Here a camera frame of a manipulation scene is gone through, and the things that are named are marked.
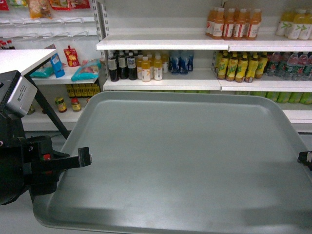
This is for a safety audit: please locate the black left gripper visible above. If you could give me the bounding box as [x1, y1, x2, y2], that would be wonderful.
[22, 136, 92, 196]

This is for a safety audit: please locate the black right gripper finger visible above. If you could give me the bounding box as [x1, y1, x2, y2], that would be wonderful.
[297, 151, 312, 171]

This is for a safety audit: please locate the grey rectangular serving tray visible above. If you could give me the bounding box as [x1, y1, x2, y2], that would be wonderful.
[33, 91, 312, 234]

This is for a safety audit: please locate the white checkout counter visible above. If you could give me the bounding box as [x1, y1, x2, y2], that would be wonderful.
[0, 48, 71, 141]

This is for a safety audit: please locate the teal snack bag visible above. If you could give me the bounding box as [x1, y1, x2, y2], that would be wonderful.
[71, 59, 101, 82]

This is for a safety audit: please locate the blue snack bag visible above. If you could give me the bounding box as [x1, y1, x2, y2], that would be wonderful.
[50, 53, 65, 78]

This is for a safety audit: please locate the red snack pouch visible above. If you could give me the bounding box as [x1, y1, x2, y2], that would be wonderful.
[63, 45, 80, 67]

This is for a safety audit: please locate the white metal shelf unit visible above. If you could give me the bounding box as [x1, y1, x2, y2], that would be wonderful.
[0, 0, 312, 93]

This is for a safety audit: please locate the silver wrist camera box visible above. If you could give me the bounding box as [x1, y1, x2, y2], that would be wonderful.
[6, 76, 38, 117]

